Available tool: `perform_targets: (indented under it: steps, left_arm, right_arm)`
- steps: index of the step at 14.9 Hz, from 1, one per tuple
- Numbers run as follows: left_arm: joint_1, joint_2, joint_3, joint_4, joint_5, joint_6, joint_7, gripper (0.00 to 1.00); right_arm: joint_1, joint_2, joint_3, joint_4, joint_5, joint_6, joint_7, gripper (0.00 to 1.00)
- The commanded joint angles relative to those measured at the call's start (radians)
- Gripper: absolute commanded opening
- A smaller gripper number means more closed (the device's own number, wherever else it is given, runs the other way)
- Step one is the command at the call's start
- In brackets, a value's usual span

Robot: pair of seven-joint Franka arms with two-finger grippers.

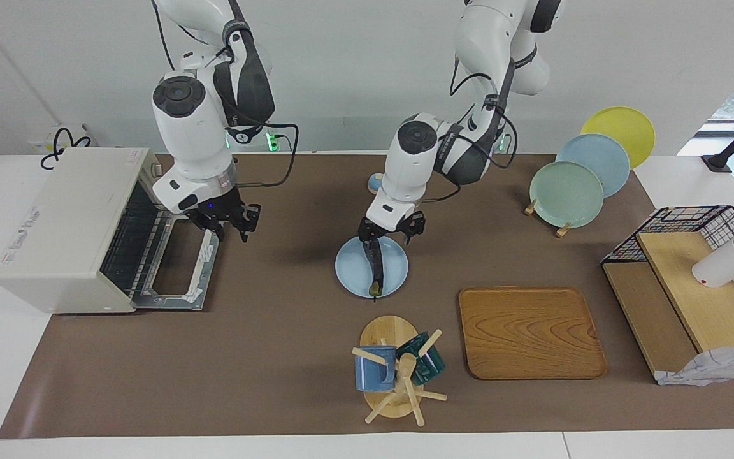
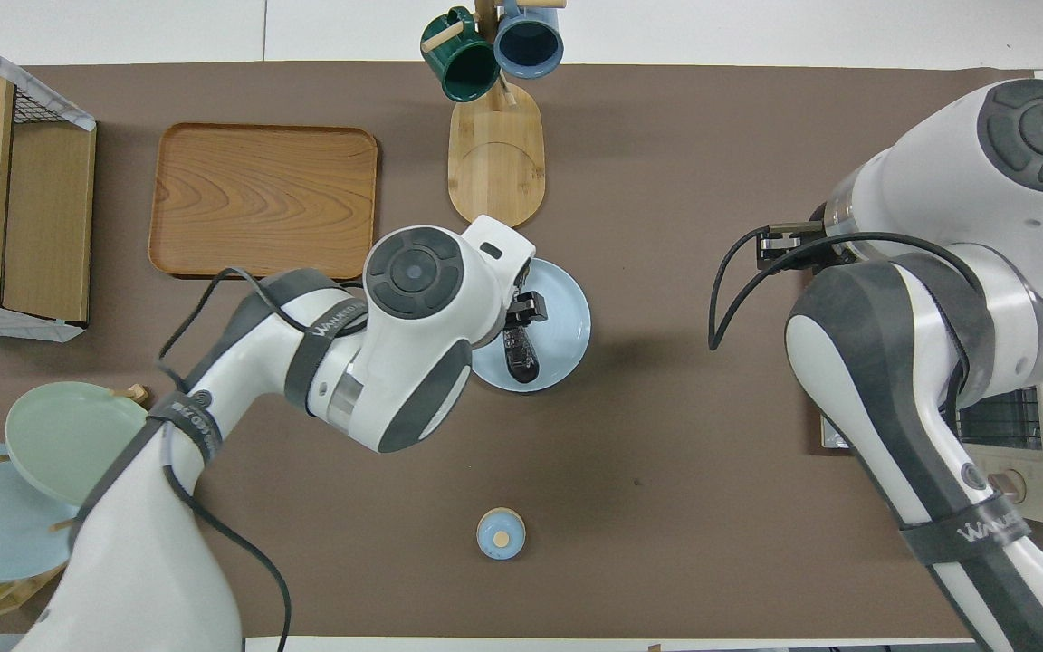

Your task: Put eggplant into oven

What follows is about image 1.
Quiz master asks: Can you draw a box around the black looped cable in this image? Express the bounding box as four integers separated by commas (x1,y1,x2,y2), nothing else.
40,126,92,170

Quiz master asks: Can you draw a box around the yellow plate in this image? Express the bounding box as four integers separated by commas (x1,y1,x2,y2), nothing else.
581,106,656,170

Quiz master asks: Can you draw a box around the white patterned cloth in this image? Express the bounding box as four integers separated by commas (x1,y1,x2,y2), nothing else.
656,343,734,387

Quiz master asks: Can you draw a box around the brown table mat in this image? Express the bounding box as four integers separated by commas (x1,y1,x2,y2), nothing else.
0,153,734,439

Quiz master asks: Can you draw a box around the wooden plate rack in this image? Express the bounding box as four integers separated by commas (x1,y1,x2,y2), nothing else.
524,199,575,238

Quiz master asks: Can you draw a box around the wooden two-tier shelf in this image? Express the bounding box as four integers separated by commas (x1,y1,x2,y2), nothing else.
601,231,734,383

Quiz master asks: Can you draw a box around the light blue smooth plate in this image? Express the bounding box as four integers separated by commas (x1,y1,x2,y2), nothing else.
556,133,631,198

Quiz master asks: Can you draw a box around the dark green mug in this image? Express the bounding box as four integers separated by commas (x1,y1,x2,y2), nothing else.
396,331,446,386

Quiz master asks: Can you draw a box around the wooden mug tree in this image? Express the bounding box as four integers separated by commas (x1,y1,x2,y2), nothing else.
351,316,448,426

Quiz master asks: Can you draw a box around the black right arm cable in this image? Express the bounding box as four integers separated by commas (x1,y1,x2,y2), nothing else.
236,118,299,189

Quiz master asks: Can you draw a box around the black wire shelf frame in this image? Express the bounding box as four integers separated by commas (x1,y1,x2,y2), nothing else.
601,205,734,339

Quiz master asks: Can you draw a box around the white cup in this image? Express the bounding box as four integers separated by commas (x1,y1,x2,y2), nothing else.
692,235,734,288

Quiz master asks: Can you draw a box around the pale green plate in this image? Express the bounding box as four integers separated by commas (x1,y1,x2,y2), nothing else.
529,161,605,228

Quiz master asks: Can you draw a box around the white socket box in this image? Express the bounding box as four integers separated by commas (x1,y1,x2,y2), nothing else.
29,124,90,155

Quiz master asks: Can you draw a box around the light blue ribbed plate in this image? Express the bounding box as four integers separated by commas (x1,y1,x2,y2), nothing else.
335,236,409,298

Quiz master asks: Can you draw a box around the beige toaster oven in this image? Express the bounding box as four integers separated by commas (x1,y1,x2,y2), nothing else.
0,148,220,314

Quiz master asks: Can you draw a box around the blue mug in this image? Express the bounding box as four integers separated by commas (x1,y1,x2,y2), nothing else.
354,346,398,392

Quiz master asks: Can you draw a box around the glass oven door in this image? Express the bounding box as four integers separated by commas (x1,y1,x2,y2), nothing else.
131,210,220,312

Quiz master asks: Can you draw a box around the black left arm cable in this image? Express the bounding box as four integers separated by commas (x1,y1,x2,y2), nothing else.
421,56,519,205

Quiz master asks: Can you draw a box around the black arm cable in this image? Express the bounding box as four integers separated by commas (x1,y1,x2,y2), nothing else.
421,56,519,205
236,118,299,189

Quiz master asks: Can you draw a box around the wooden serving tray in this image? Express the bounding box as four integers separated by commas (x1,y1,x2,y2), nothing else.
458,287,608,381

